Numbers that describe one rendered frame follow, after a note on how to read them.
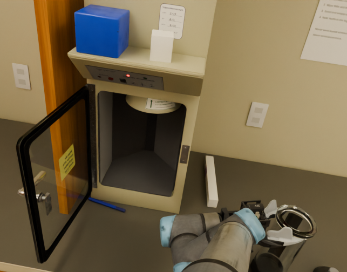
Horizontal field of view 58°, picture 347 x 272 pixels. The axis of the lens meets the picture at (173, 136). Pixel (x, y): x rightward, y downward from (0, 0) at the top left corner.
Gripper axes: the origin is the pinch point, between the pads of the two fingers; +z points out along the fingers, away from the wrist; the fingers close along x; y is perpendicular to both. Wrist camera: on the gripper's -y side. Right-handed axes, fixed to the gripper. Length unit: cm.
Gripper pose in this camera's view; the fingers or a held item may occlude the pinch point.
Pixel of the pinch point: (291, 225)
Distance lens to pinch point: 94.0
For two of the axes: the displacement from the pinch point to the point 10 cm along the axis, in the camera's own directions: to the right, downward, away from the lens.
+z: 9.9, -0.5, 1.2
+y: 0.2, -8.3, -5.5
